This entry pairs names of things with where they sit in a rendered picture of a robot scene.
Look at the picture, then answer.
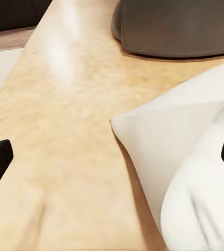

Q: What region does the paper coffee filter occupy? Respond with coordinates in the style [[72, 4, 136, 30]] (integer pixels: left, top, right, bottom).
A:
[[110, 63, 224, 251]]

